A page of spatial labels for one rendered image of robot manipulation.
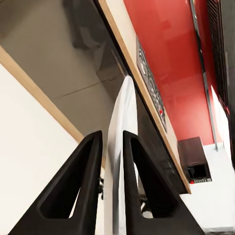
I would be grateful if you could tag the countertop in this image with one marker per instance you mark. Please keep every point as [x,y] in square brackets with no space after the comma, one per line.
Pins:
[121,25]

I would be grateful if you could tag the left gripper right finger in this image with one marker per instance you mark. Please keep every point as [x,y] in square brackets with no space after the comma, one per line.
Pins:
[170,214]

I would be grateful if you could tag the saucer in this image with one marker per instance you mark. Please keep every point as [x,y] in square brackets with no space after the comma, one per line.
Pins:
[124,117]

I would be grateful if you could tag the burner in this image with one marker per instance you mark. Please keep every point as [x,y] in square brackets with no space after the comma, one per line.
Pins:
[150,83]

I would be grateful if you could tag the microwave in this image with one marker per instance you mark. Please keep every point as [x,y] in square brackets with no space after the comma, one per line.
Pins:
[194,161]

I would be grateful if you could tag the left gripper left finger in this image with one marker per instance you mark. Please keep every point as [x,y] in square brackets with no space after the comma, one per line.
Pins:
[78,177]

